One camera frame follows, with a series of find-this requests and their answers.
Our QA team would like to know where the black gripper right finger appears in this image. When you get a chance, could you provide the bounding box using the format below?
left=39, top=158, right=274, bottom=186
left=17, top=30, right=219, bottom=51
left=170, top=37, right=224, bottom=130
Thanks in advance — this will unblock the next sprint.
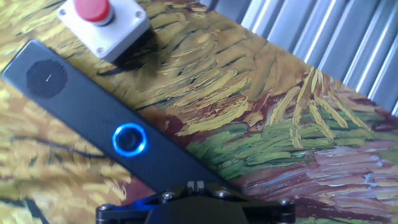
left=196, top=182, right=296, bottom=224

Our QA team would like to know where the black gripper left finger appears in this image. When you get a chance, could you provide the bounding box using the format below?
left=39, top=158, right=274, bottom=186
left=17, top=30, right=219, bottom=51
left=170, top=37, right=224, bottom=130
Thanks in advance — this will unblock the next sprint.
left=95, top=182, right=197, bottom=224

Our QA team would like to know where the blue-lit speaker knob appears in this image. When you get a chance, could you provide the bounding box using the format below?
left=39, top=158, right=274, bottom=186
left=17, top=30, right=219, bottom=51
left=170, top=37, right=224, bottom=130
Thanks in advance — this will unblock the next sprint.
left=111, top=122, right=148, bottom=157

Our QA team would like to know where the black speaker bar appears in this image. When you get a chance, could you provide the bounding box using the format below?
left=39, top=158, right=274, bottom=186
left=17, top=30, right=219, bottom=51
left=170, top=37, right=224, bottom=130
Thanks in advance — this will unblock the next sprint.
left=1, top=39, right=237, bottom=192

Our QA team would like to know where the painted wheatfield print cloth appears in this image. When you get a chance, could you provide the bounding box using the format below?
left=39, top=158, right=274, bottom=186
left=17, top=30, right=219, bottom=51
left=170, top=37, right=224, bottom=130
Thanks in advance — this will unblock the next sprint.
left=0, top=0, right=398, bottom=224

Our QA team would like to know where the grey box large red button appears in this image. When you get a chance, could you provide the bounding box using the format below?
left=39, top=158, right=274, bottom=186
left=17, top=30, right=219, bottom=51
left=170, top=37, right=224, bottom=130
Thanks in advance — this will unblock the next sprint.
left=56, top=0, right=152, bottom=63

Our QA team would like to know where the thin black speaker cable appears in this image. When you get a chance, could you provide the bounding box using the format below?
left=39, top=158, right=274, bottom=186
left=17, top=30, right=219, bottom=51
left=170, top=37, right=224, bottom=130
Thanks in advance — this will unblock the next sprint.
left=12, top=135, right=105, bottom=159

